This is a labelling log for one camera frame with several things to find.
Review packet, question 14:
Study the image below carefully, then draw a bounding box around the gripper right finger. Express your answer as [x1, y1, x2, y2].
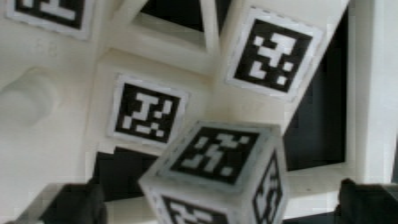
[335, 179, 398, 224]

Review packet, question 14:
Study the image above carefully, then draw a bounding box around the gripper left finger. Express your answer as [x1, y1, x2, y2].
[11, 182, 109, 224]

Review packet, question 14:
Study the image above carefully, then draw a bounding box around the white small cube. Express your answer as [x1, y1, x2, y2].
[139, 121, 288, 224]

